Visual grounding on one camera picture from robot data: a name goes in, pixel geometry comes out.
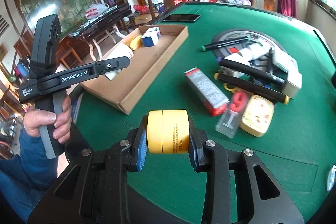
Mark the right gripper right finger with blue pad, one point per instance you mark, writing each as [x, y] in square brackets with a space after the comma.
[197, 139]

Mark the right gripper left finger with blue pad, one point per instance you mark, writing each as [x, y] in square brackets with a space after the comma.
[139, 148]

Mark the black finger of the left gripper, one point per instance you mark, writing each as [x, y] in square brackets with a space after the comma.
[103, 67]

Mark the white plastic bottle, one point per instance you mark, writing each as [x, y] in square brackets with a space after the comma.
[119, 50]

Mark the red number candle pack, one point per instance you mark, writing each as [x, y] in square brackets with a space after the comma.
[230, 121]

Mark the red grey long box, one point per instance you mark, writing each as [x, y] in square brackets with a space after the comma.
[211, 96]

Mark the yellow cartoon tin box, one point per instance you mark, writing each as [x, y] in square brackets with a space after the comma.
[257, 116]

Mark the black marker yellow cap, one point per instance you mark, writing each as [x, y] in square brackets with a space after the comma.
[233, 83]

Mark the white tube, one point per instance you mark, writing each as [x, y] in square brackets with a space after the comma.
[254, 51]

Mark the white tissue pack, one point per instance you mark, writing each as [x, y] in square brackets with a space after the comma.
[288, 64]

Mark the blue sleeve left forearm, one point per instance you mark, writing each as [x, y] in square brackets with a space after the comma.
[26, 177]

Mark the person's left hand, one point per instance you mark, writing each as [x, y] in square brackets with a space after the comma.
[35, 118]

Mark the brown cardboard tray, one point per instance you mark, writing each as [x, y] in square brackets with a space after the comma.
[126, 89]

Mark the yellow packet in tray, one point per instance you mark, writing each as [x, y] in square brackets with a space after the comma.
[134, 43]

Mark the black folding side table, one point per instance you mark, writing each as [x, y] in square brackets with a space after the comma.
[96, 30]

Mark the white red plastic bag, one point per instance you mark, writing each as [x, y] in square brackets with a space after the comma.
[95, 10]

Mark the blue white small box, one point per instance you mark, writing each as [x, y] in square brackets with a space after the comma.
[151, 37]

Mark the black smartphone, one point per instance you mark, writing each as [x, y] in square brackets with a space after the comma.
[184, 18]

